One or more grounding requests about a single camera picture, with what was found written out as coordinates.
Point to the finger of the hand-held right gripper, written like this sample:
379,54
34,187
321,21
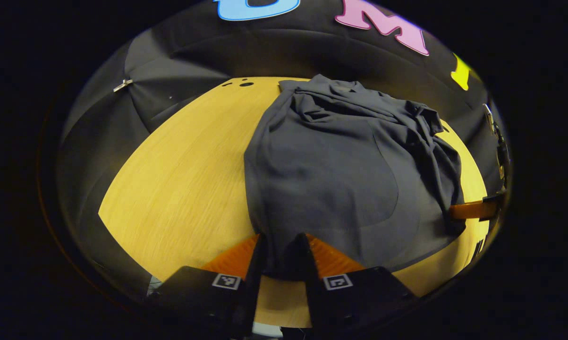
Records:
468,210
478,248

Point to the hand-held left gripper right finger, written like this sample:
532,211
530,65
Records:
312,302

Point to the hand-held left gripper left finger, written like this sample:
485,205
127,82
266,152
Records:
253,302

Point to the grey collared shirt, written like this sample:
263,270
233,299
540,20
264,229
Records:
335,179

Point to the small silver clip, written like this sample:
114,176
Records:
122,85

